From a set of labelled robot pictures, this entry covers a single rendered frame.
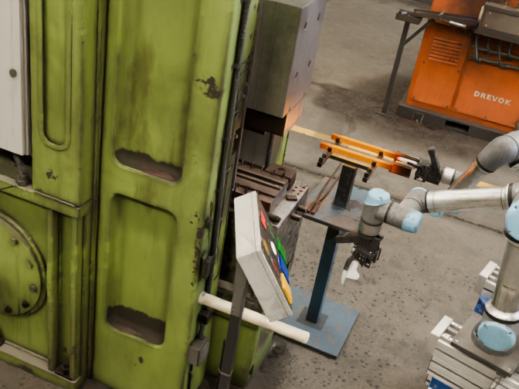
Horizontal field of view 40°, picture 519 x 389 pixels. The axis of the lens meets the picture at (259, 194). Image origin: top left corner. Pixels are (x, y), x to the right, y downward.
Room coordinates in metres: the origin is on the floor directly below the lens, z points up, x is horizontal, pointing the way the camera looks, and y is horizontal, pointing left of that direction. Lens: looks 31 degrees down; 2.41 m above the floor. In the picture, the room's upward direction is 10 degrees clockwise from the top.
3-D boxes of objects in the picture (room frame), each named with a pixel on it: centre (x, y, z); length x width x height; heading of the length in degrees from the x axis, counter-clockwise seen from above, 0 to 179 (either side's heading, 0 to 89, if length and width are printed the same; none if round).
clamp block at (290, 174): (2.62, -0.07, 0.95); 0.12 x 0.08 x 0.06; 73
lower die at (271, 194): (2.50, 0.12, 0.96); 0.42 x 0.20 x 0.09; 73
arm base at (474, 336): (1.94, -0.90, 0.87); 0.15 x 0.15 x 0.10
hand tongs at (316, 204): (3.00, -0.33, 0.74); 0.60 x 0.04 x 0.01; 163
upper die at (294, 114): (2.50, 0.12, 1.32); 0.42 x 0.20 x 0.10; 73
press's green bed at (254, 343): (2.55, 0.12, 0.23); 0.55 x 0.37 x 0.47; 73
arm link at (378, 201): (2.02, -0.39, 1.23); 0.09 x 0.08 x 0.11; 67
